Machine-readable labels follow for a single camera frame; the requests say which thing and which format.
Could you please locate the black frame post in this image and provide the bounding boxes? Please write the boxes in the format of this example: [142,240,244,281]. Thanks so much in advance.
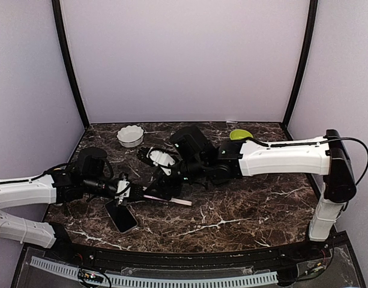
[51,0,90,130]
[282,0,319,130]

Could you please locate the black front rail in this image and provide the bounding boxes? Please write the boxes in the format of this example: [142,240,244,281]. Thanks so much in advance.
[45,242,330,271]

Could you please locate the green bowl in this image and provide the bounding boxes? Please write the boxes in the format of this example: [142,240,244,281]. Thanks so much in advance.
[229,129,253,140]

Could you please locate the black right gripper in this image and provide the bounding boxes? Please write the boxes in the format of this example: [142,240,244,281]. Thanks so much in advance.
[144,154,207,200]

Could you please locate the pink phone case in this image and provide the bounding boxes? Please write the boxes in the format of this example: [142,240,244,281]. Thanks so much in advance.
[143,195,192,206]

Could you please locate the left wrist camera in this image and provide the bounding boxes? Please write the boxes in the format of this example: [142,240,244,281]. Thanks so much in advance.
[115,173,144,202]

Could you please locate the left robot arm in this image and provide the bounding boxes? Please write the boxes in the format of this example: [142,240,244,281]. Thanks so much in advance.
[0,147,130,262]

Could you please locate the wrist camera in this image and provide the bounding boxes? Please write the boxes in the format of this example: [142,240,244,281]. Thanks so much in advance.
[136,147,176,168]
[115,173,144,202]

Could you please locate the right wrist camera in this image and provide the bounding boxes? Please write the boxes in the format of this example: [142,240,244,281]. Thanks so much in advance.
[136,147,176,168]

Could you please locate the left black frame post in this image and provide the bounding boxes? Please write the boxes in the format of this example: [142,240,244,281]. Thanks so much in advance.
[51,0,90,130]

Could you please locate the small circuit board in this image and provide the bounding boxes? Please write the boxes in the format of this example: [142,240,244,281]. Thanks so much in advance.
[77,269,104,284]

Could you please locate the left phone in clear case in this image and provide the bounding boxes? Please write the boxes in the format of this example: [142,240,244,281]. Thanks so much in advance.
[105,200,137,233]

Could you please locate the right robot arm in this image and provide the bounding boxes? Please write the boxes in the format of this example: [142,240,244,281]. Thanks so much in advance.
[137,125,357,260]

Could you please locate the right black frame post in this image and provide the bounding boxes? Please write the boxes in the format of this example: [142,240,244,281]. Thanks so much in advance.
[282,0,319,130]

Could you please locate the white slotted cable duct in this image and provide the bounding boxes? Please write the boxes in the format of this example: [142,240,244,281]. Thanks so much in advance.
[29,256,278,287]

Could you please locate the white scalloped bowl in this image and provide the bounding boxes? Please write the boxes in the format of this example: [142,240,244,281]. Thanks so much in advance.
[116,125,145,148]

